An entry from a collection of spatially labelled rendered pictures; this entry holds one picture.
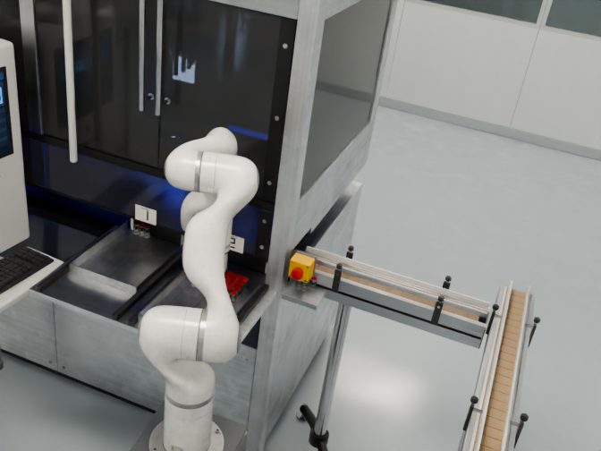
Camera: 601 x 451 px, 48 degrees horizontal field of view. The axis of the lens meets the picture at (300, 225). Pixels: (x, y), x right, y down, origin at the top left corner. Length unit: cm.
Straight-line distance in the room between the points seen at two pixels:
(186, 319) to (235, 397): 121
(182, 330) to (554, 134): 554
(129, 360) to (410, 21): 463
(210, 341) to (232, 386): 116
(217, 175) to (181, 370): 46
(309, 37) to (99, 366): 171
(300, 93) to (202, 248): 65
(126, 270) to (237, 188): 89
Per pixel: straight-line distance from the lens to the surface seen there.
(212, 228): 160
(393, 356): 359
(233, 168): 164
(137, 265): 245
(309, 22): 197
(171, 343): 157
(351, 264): 244
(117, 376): 302
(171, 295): 231
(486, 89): 669
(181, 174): 164
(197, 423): 174
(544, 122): 674
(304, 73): 201
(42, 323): 311
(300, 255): 229
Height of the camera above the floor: 226
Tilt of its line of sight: 30 degrees down
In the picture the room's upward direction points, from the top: 8 degrees clockwise
